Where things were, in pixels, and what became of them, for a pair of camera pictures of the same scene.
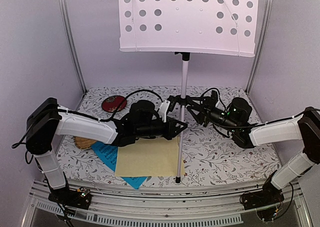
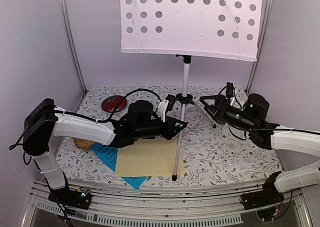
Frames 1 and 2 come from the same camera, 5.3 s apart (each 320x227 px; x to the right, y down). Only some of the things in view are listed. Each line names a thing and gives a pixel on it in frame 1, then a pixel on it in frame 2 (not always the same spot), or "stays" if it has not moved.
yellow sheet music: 150,157 stays
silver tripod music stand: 213,20 stays
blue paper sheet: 109,152 stays
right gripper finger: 197,101 to 211,109
